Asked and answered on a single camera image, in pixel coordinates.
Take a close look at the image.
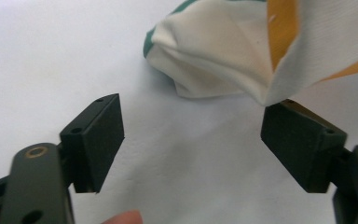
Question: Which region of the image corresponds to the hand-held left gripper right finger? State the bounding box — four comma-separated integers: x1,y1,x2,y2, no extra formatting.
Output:
260,99,349,194

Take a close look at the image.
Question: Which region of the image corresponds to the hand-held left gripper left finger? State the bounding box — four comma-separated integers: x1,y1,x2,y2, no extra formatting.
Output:
59,93,126,194

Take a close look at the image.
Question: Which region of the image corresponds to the white cloth with coloured stripes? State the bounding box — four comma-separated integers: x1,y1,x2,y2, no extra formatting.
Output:
142,0,358,107

